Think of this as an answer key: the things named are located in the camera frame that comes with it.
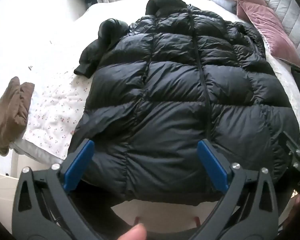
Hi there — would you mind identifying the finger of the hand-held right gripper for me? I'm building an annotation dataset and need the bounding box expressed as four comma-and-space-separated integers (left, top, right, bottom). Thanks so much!
280, 130, 300, 157

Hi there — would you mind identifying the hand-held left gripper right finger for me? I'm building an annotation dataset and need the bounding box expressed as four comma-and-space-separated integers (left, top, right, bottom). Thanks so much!
197, 139, 280, 240

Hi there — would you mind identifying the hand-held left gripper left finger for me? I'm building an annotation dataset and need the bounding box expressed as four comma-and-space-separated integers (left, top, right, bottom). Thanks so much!
11, 139, 108, 240

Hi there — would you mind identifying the black puffer jacket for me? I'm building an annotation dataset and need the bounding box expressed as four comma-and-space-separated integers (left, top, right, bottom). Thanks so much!
67, 0, 300, 205

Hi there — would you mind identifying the person's left hand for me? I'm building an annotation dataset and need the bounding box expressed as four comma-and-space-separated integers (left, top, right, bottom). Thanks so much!
114, 224, 147, 240

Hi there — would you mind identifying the bed with cherry print sheet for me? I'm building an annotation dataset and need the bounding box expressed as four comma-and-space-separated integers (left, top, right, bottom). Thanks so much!
11, 0, 300, 180

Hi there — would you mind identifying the brown cloth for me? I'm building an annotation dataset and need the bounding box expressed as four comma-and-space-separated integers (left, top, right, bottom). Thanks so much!
0, 77, 35, 157

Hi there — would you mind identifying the large pink velvet pillow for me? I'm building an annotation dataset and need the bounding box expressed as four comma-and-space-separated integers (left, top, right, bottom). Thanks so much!
236, 1, 300, 68

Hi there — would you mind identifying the grey quilted headboard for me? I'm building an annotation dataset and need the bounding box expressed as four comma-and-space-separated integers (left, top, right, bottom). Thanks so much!
247, 0, 300, 65

